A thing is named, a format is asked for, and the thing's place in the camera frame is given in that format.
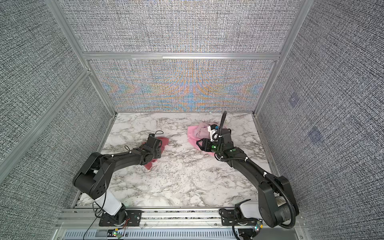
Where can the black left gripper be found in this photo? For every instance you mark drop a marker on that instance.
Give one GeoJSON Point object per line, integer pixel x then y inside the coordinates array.
{"type": "Point", "coordinates": [158, 151]}

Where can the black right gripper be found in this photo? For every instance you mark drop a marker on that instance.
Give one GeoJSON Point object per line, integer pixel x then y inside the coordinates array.
{"type": "Point", "coordinates": [205, 143]}

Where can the dark pink cloth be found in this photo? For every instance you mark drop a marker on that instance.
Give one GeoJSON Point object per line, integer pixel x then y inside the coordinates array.
{"type": "Point", "coordinates": [164, 142]}

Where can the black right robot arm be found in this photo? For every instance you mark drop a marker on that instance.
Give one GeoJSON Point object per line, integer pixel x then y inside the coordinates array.
{"type": "Point", "coordinates": [277, 203]}

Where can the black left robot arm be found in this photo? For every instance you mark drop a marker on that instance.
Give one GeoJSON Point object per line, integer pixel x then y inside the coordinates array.
{"type": "Point", "coordinates": [95, 175]}

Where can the light pink cloth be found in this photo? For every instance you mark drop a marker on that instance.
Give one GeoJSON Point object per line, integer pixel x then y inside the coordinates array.
{"type": "Point", "coordinates": [192, 140]}

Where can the mauve pink cloth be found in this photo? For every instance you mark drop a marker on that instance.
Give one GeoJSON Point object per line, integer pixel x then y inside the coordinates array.
{"type": "Point", "coordinates": [201, 132]}

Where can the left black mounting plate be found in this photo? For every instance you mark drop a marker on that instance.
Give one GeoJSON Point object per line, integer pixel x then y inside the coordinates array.
{"type": "Point", "coordinates": [130, 218]}

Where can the black mounting plate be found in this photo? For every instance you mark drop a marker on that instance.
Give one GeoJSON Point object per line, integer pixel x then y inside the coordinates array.
{"type": "Point", "coordinates": [229, 216]}
{"type": "Point", "coordinates": [130, 218]}

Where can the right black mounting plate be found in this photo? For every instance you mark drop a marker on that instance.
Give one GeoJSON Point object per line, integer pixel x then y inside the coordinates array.
{"type": "Point", "coordinates": [229, 216]}

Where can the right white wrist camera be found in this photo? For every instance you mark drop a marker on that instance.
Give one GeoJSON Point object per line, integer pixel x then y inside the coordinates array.
{"type": "Point", "coordinates": [213, 132]}

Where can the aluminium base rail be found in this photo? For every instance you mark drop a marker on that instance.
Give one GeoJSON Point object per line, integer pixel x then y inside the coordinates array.
{"type": "Point", "coordinates": [150, 223]}

